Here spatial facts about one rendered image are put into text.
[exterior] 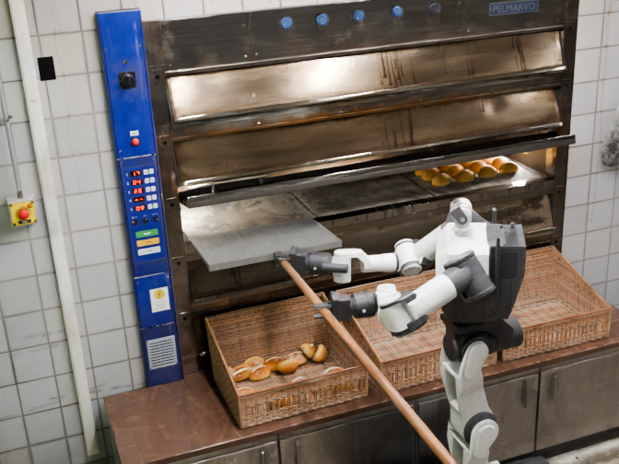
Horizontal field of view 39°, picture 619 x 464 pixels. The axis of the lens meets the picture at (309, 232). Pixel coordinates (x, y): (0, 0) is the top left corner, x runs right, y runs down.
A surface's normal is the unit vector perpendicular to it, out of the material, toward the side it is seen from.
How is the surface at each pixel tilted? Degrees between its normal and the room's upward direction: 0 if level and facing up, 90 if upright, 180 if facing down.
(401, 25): 90
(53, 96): 90
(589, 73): 90
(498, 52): 69
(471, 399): 90
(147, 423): 0
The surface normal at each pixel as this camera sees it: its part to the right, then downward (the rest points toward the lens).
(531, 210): 0.31, 0.00
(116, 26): 0.35, 0.34
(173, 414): -0.04, -0.92
